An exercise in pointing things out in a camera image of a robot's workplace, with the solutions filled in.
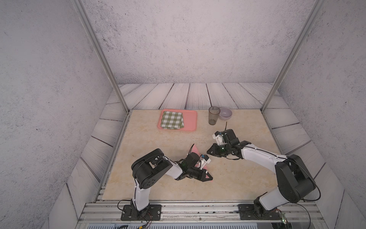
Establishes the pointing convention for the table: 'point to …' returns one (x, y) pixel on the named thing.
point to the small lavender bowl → (225, 113)
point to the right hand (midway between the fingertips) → (208, 152)
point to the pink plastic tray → (190, 119)
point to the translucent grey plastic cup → (213, 114)
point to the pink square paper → (195, 150)
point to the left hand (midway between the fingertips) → (213, 181)
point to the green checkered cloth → (172, 120)
